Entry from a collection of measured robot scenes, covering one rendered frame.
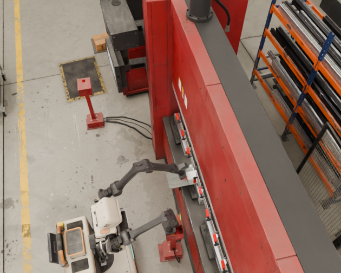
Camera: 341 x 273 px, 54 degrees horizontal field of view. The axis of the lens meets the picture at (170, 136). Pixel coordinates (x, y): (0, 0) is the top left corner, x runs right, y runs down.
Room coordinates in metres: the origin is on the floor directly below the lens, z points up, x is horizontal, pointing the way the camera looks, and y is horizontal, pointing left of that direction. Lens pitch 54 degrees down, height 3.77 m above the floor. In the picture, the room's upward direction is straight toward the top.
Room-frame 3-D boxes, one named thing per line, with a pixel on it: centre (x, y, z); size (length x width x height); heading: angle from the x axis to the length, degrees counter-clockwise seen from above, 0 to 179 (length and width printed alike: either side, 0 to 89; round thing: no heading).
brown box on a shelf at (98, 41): (3.45, 0.88, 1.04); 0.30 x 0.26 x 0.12; 17
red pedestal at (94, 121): (2.94, 1.08, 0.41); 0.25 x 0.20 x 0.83; 103
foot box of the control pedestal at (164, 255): (1.13, 0.00, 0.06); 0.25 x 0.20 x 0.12; 99
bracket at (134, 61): (2.75, 0.32, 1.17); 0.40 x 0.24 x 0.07; 13
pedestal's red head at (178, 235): (1.13, -0.03, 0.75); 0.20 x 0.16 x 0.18; 9
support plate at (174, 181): (1.52, -0.10, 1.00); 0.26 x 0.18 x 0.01; 103
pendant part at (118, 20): (2.67, 0.49, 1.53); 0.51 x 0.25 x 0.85; 18
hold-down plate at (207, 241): (0.95, -0.33, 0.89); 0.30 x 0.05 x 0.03; 13
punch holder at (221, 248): (0.80, -0.42, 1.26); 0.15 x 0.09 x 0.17; 13
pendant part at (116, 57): (2.59, 0.55, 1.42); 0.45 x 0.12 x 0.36; 18
